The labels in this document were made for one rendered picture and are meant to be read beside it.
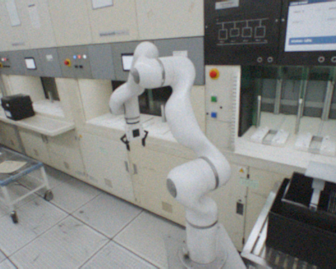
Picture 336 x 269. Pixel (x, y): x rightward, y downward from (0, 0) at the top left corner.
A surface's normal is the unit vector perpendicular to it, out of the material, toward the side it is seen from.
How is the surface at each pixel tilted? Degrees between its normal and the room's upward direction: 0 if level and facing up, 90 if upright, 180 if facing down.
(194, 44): 90
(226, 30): 90
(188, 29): 90
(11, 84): 90
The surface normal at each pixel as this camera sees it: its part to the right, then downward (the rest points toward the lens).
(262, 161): -0.58, 0.35
